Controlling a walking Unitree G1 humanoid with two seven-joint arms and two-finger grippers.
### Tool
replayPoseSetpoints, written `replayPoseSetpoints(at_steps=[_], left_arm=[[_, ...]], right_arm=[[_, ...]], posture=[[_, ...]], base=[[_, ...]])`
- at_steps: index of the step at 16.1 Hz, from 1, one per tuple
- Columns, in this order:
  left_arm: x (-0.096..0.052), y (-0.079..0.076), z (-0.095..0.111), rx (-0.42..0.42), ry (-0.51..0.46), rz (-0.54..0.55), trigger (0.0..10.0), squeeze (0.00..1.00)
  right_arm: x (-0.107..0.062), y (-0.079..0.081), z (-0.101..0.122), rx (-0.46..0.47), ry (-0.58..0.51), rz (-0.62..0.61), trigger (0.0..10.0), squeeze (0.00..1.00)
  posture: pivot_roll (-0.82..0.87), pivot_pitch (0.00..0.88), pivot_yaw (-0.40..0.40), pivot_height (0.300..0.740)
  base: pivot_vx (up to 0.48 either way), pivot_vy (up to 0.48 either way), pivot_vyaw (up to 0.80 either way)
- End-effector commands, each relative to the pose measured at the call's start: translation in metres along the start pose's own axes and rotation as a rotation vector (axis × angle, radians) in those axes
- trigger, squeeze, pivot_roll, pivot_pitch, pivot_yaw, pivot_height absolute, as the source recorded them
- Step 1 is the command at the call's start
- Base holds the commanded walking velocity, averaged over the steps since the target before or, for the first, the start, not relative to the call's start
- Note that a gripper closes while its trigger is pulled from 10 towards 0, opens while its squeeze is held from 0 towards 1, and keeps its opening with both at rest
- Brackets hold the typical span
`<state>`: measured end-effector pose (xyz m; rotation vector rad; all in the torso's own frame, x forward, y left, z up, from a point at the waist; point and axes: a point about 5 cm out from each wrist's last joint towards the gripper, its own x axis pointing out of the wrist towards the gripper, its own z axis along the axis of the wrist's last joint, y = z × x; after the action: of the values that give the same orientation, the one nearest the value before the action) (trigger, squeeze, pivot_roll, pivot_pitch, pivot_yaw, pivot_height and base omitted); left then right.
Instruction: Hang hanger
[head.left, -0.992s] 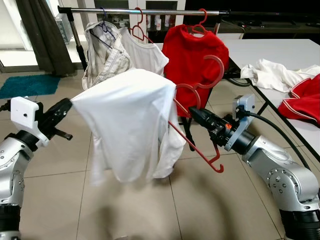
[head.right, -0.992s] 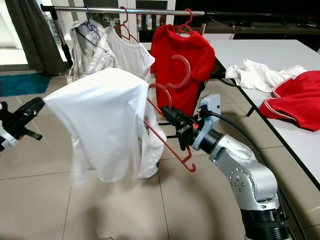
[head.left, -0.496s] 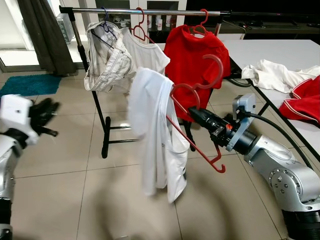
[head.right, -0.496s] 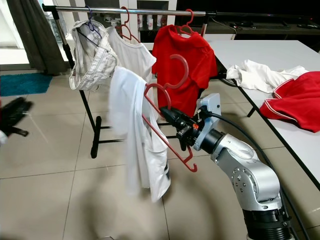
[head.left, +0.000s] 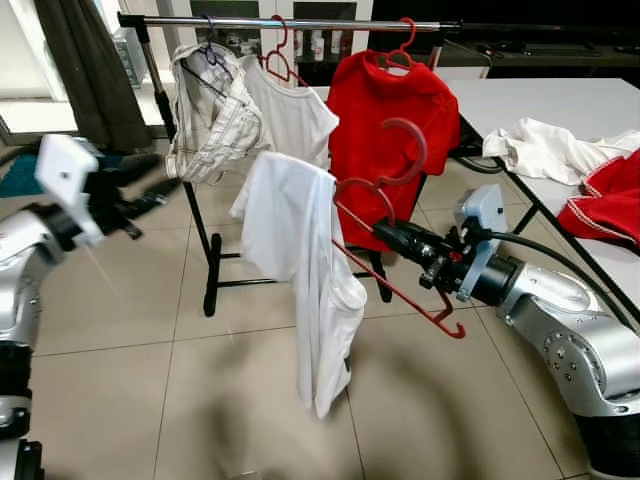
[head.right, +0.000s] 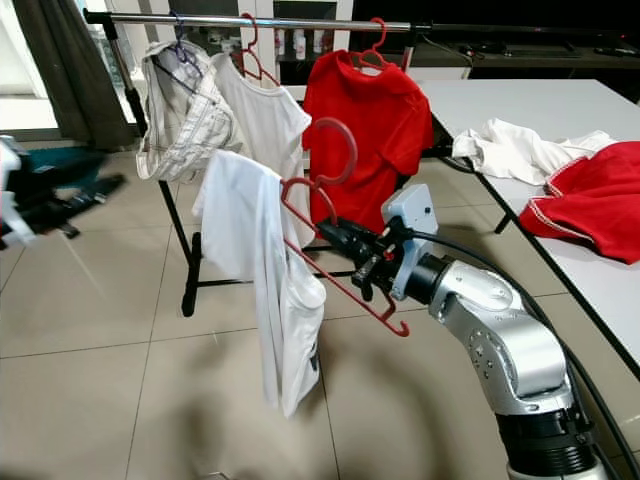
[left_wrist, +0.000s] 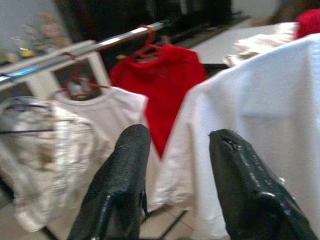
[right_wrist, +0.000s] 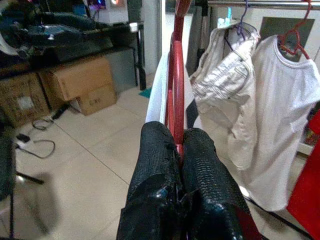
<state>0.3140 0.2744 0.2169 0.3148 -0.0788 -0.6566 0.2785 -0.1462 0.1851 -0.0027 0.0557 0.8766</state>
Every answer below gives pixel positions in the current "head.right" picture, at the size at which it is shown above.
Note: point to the large white table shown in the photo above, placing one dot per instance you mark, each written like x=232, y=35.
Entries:
x=510, y=100

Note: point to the white striped garment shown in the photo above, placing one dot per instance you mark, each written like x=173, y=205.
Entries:
x=185, y=115

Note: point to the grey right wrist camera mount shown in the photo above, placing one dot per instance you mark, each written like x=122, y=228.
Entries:
x=410, y=215

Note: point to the red garment with white trim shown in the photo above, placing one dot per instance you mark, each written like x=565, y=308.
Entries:
x=595, y=200

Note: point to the white T-shirt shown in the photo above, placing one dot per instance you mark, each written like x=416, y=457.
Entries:
x=260, y=250
x=265, y=110

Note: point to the teal floor mat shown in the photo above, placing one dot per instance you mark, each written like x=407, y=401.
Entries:
x=85, y=158

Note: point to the dark hanger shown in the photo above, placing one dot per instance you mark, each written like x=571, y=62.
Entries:
x=182, y=45

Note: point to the metal garment rack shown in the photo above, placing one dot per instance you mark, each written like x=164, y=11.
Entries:
x=310, y=21

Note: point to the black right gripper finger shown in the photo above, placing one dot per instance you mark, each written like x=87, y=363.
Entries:
x=358, y=251
x=350, y=232

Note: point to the red T-shirt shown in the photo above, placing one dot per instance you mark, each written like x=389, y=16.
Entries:
x=365, y=120

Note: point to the dark curtain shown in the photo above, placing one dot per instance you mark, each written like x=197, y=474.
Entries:
x=75, y=70

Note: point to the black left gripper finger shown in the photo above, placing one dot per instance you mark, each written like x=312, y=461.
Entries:
x=82, y=166
x=95, y=203

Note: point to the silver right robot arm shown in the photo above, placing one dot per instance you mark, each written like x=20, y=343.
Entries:
x=510, y=340

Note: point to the cream white garment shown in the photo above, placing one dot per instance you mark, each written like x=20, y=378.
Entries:
x=520, y=150

